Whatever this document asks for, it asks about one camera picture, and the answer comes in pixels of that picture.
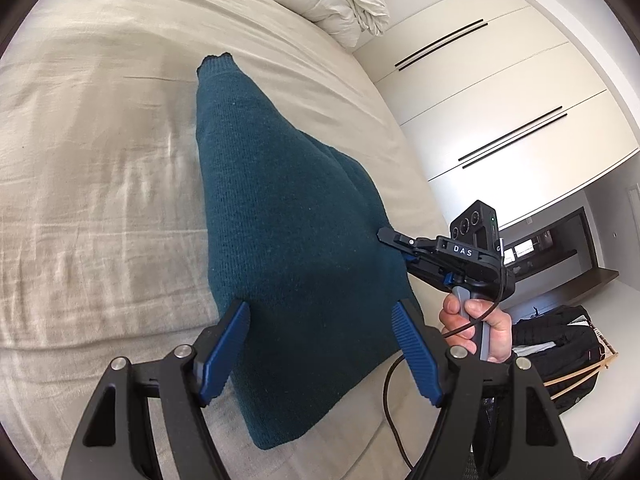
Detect person's right hand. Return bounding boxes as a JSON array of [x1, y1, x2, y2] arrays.
[[439, 292, 516, 363]]

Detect beige bed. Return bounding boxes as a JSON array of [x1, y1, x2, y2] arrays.
[[0, 0, 451, 480]]

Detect wooden sticks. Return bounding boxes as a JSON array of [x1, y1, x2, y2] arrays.
[[542, 352, 621, 401]]

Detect black wardrobe handle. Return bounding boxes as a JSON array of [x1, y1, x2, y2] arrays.
[[462, 113, 568, 169], [398, 24, 488, 71], [458, 106, 563, 161], [395, 19, 484, 67]]

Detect black backpack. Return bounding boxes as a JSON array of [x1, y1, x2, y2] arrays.
[[510, 305, 601, 411]]

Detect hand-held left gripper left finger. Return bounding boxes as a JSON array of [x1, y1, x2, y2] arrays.
[[62, 300, 251, 480]]

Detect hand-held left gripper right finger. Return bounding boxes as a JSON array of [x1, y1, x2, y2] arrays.
[[391, 300, 583, 480]]

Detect white wardrobe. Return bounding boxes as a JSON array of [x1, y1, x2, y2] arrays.
[[352, 0, 640, 231]]

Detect black cable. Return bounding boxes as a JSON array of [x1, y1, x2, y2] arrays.
[[382, 280, 501, 471]]

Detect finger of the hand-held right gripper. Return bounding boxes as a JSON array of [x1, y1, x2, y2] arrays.
[[402, 254, 453, 291], [377, 227, 436, 256]]

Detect dark wooden wall shelf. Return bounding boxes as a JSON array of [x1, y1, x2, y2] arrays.
[[500, 206, 621, 291]]

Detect teal knit sweater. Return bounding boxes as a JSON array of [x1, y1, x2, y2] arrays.
[[194, 52, 426, 451]]

